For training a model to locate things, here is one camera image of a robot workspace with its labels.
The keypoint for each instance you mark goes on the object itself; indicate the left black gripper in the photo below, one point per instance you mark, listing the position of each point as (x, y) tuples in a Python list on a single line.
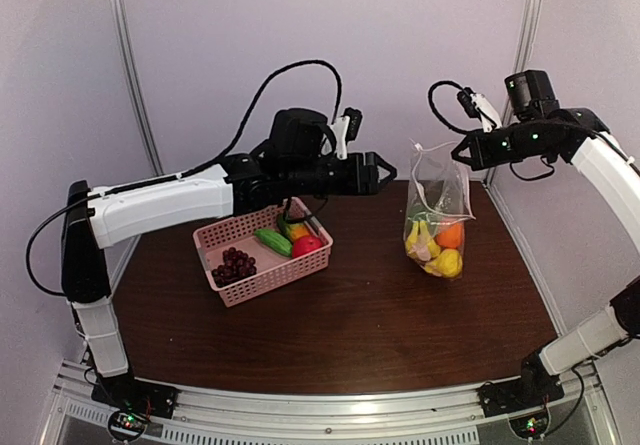
[(364, 180)]

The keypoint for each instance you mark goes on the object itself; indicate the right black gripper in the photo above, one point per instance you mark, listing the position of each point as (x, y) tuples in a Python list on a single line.
[(482, 158)]

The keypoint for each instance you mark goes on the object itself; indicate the green toy watermelon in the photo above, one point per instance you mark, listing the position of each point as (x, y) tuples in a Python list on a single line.
[(421, 213)]

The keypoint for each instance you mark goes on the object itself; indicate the clear zip top bag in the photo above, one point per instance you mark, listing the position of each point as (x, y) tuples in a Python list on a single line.
[(437, 181)]

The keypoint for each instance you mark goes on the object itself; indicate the yellow toy banana bunch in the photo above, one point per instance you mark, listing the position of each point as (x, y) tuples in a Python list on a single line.
[(419, 244)]

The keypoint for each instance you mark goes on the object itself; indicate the orange toy orange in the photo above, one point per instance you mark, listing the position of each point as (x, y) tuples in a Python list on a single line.
[(451, 237)]

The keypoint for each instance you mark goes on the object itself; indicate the red toy apple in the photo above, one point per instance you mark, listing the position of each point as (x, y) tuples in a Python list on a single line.
[(305, 245)]

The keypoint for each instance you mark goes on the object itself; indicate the yellow toy lemon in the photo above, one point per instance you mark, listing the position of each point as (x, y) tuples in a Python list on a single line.
[(449, 263)]

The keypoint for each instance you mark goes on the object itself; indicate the green toy cucumber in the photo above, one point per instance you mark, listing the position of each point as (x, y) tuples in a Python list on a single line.
[(274, 241)]

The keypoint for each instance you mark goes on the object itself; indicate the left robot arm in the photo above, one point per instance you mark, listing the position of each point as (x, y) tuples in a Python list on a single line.
[(304, 154)]

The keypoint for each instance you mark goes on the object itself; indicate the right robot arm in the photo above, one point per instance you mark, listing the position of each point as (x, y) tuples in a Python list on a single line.
[(546, 130)]

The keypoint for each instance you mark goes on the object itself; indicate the orange green toy mango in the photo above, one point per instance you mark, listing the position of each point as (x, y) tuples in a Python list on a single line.
[(291, 231)]

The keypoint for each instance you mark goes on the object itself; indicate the pink perforated plastic basket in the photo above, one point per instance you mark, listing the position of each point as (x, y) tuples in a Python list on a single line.
[(272, 269)]

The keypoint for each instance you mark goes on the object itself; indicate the dark purple toy grapes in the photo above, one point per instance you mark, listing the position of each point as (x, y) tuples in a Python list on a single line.
[(236, 265)]

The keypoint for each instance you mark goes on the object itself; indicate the right round circuit board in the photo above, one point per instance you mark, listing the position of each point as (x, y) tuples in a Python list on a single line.
[(529, 427)]

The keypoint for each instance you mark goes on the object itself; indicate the round circuit board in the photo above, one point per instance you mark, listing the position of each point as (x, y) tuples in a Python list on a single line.
[(125, 426), (529, 427)]

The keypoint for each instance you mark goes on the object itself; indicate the left round circuit board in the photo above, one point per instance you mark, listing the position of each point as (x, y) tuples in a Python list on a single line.
[(125, 426)]

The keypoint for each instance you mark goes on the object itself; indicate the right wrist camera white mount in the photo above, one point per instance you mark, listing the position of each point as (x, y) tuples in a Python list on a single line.
[(477, 106)]

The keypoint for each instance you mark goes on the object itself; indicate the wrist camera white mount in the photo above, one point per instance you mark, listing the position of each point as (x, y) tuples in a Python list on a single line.
[(477, 106), (343, 130)]

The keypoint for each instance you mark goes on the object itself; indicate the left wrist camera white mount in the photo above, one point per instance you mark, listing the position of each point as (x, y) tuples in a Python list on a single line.
[(343, 130)]

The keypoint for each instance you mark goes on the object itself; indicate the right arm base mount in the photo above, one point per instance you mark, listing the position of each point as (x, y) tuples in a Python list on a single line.
[(520, 395)]

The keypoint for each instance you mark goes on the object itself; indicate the front aluminium rail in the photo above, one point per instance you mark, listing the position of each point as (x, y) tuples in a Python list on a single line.
[(451, 415)]

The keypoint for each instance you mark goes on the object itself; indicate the left aluminium frame post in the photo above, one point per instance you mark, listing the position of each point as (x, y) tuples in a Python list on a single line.
[(133, 85)]

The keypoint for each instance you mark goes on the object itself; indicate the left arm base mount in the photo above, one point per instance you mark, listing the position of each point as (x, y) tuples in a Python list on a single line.
[(125, 392)]

